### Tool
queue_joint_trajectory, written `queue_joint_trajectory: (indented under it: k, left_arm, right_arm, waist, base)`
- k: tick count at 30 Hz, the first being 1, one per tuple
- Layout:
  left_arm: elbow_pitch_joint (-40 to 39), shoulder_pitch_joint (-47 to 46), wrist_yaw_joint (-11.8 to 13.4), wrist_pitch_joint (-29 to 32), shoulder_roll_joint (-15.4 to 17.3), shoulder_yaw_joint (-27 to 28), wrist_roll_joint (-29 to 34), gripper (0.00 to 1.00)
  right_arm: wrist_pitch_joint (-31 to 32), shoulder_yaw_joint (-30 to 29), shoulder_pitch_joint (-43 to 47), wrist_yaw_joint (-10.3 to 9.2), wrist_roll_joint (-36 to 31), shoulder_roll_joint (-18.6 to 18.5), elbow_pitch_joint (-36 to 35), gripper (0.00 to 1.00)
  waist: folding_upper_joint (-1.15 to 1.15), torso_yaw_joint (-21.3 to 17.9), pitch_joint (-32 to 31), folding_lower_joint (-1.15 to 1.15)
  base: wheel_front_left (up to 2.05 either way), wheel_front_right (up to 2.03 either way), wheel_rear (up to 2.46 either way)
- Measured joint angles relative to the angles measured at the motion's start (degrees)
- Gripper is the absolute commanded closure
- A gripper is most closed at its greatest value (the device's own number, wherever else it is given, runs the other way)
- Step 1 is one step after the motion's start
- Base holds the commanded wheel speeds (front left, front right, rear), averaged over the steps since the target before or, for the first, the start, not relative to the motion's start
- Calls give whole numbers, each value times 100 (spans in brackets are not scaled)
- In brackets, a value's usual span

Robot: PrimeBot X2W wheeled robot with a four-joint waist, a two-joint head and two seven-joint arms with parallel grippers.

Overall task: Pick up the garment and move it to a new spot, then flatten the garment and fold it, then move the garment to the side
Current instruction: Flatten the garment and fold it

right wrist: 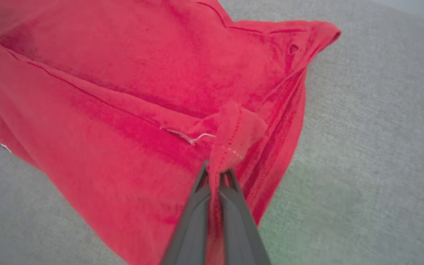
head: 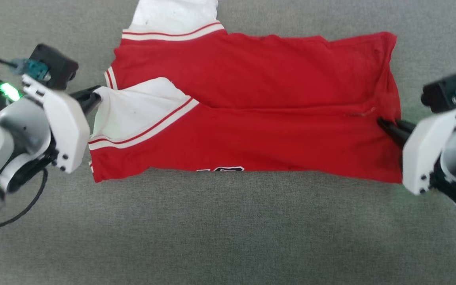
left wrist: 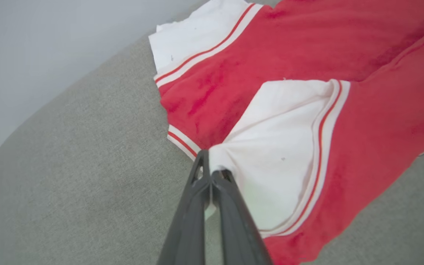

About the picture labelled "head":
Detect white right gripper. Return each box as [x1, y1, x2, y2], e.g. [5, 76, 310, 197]
[376, 101, 456, 196]

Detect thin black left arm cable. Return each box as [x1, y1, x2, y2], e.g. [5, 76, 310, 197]
[0, 168, 49, 231]

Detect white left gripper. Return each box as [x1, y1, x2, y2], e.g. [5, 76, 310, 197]
[0, 74, 102, 174]

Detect left camera cable teal connector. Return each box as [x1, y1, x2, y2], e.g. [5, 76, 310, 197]
[0, 49, 49, 80]

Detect red and white jersey garment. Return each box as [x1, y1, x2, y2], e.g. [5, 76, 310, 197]
[88, 0, 403, 184]

